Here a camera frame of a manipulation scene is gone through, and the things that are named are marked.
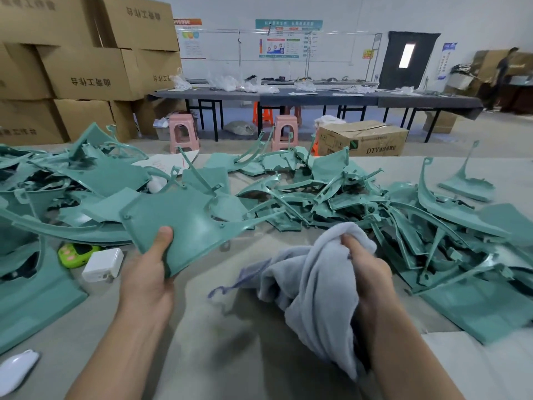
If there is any orange object under table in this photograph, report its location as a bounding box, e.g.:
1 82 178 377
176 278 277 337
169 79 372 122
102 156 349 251
252 102 274 127

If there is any single green plastic part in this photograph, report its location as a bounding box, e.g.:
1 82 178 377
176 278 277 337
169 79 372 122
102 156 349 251
119 166 280 280

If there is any person's right hand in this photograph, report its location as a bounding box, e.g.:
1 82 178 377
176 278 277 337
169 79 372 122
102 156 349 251
341 234 396 317

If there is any white power adapter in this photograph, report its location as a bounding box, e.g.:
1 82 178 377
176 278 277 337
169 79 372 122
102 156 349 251
82 247 125 283

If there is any pink plastic stool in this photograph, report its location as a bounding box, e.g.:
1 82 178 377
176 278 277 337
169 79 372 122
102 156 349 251
271 114 299 152
168 112 201 154

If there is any stack of brown cardboard boxes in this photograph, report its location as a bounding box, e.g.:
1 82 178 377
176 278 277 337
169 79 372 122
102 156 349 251
0 0 183 147

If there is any person's right forearm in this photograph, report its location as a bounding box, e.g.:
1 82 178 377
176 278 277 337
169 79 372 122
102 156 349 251
358 296 466 400

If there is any brown cardboard box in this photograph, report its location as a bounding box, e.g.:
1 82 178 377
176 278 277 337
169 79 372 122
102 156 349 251
315 121 410 157

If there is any dark door with window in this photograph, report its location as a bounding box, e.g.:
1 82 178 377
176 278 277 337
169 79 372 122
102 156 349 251
378 31 443 91

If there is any person's left hand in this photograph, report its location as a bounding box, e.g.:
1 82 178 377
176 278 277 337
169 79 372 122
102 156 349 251
119 226 176 326

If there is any colourful wall poster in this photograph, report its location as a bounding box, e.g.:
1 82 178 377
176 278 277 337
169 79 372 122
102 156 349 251
258 36 305 60

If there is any white oval plastic piece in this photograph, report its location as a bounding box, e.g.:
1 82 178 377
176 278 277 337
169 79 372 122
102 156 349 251
0 349 41 398

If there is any person's left forearm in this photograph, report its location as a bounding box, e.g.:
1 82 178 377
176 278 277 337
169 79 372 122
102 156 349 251
67 312 172 400

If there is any green and yellow gadget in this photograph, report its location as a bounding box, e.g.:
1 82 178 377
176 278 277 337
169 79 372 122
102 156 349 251
57 242 103 270

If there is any white foam sheet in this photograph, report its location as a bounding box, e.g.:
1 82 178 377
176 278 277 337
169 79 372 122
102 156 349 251
423 331 533 400

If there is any pile of green plastic parts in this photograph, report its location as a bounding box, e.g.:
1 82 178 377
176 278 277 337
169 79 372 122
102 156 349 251
0 121 533 355

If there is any heap of clear plastic bags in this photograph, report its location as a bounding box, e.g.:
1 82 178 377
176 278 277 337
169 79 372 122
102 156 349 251
170 72 280 93

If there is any long grey work table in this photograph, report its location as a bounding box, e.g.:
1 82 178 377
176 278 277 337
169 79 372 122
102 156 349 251
152 83 486 142

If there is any grey-blue wiping cloth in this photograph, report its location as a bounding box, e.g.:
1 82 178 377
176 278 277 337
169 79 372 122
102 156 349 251
208 221 378 382

